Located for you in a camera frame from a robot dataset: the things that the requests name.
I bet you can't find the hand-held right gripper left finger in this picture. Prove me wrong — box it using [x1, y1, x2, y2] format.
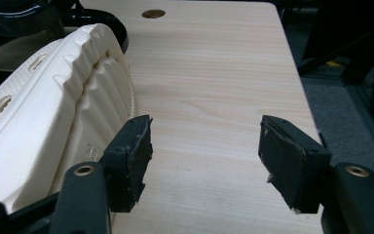
[101, 114, 154, 214]

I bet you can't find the red and black shoe rack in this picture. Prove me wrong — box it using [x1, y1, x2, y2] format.
[0, 0, 130, 98]

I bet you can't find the cream white clog shoe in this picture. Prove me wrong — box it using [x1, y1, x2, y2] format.
[0, 22, 139, 214]

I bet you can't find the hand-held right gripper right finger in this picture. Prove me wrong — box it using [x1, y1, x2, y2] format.
[257, 114, 333, 215]

